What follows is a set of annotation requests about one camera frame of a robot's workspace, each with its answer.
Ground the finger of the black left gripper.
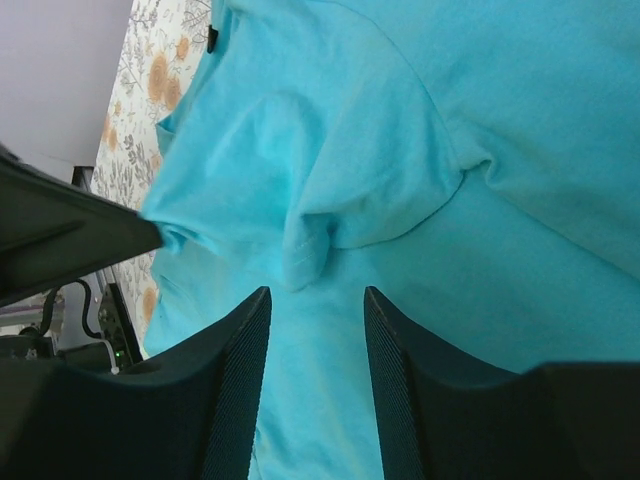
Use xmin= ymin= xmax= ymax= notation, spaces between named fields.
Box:
xmin=1 ymin=147 xmax=163 ymax=306

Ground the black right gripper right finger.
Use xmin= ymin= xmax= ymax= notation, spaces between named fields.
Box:
xmin=364 ymin=287 xmax=639 ymax=479

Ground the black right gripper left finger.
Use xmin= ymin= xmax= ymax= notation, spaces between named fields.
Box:
xmin=1 ymin=287 xmax=271 ymax=479

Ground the turquoise t shirt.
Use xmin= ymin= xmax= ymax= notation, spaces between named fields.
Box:
xmin=142 ymin=1 xmax=639 ymax=479

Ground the floral tablecloth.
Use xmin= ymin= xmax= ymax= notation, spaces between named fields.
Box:
xmin=91 ymin=1 xmax=218 ymax=210

